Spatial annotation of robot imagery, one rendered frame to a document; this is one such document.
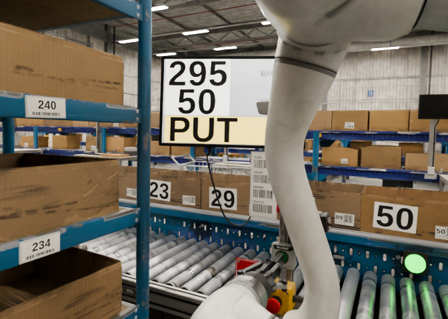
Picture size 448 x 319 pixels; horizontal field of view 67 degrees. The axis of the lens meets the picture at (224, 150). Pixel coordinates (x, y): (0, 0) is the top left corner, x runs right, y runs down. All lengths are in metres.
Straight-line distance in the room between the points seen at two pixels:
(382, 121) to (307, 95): 5.56
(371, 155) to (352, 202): 4.28
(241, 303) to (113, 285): 0.25
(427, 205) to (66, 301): 1.32
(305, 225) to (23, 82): 0.47
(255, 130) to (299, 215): 0.59
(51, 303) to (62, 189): 0.18
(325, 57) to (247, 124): 0.61
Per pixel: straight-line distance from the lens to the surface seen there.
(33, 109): 0.53
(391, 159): 5.82
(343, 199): 1.58
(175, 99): 1.14
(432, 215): 1.58
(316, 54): 0.52
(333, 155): 5.90
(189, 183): 1.84
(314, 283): 0.58
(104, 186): 0.68
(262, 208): 1.02
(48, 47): 0.60
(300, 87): 0.52
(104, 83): 0.67
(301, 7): 0.34
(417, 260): 1.54
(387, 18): 0.37
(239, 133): 1.10
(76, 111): 0.58
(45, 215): 0.61
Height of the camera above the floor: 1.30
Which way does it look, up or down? 3 degrees down
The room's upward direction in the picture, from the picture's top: 1 degrees clockwise
